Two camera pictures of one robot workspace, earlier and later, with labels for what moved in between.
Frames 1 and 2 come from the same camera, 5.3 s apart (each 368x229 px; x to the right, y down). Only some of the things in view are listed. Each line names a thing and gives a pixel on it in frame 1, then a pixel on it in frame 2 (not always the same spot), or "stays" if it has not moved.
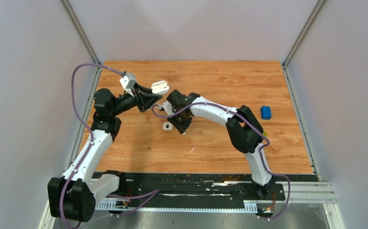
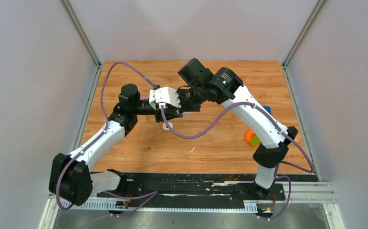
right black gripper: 182,128 to 184,108
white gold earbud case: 167,126 stays
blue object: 266,112 stays
